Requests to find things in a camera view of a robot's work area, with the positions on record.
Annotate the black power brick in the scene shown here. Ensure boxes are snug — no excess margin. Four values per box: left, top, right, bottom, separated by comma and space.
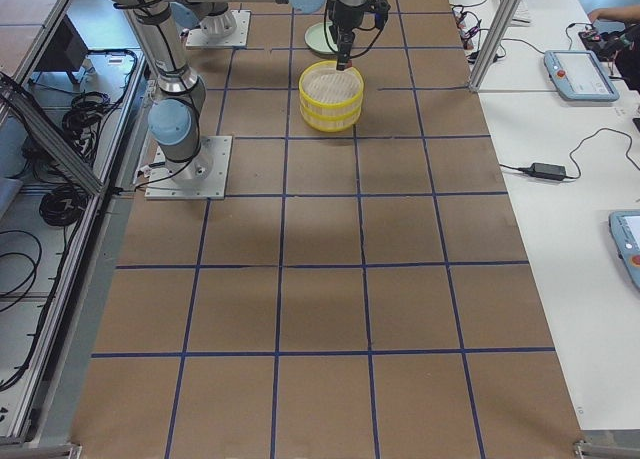
518, 162, 567, 181

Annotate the yellow bamboo steamer layer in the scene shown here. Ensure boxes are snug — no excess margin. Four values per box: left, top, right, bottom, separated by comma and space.
298, 61, 364, 111
299, 105, 362, 133

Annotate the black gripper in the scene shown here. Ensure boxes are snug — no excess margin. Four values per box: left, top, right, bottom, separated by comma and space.
329, 8, 360, 64

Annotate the light green round plate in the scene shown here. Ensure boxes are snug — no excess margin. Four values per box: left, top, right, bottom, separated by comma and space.
304, 21, 338, 56

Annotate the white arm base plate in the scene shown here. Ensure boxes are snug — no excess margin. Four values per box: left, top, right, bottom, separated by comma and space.
144, 136, 233, 200
186, 10, 251, 49

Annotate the right side frame post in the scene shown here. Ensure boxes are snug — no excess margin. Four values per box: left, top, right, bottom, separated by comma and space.
468, 0, 522, 92

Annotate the teach pendant with red button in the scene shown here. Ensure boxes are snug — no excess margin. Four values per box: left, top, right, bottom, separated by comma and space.
543, 50, 619, 103

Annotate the person forearm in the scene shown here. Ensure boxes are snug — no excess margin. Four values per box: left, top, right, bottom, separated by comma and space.
587, 5, 640, 24

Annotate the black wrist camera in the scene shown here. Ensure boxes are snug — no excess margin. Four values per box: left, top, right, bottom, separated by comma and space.
369, 0, 391, 31

